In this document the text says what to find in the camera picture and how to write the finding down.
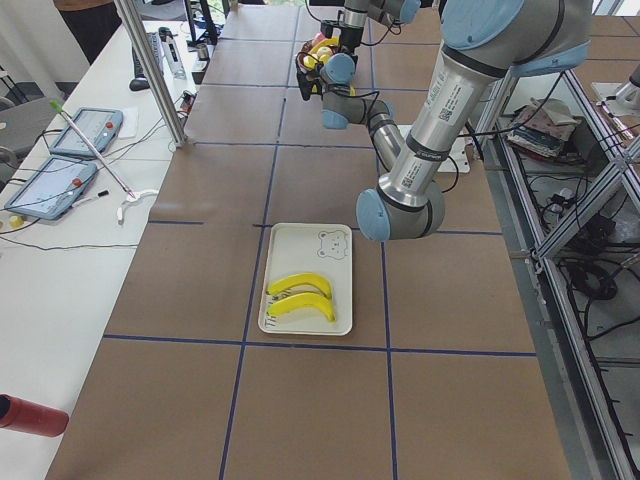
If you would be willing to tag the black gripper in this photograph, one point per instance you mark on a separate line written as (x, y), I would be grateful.
(348, 36)

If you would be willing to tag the yellow banana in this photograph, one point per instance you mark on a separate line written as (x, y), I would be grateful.
(320, 89)
(300, 301)
(317, 281)
(327, 42)

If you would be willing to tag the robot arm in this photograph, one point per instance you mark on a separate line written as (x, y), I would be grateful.
(481, 42)
(354, 13)

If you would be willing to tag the brown wicker basket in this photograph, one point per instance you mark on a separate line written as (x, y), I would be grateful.
(305, 57)

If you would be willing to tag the stack of cloths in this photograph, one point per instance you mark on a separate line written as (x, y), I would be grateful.
(543, 128)

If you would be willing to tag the white bear tray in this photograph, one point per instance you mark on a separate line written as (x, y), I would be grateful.
(325, 249)

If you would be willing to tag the person in brown top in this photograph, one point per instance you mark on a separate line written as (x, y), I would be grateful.
(91, 22)

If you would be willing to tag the far blue teach pendant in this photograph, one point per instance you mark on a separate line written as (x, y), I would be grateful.
(100, 126)

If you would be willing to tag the blue teach pendant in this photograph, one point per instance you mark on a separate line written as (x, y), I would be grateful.
(52, 190)
(100, 126)

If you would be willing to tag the green tipped stick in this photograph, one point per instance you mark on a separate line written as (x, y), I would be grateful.
(59, 110)

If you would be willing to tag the near blue teach pendant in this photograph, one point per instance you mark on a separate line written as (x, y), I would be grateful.
(52, 190)

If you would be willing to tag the red cylinder bottle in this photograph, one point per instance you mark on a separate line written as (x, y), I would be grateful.
(27, 417)

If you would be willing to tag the white camera pole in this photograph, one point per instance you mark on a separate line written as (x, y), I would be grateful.
(457, 160)

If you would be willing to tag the aluminium frame post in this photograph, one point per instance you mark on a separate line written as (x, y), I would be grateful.
(134, 26)

